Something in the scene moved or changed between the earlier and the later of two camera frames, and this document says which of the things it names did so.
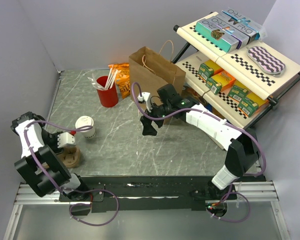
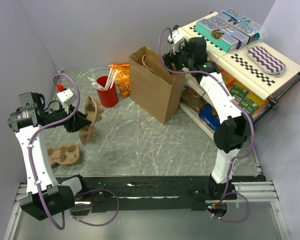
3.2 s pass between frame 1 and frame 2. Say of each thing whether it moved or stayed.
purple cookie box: stayed
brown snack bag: stayed
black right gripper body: moved
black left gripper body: moved
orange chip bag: stayed
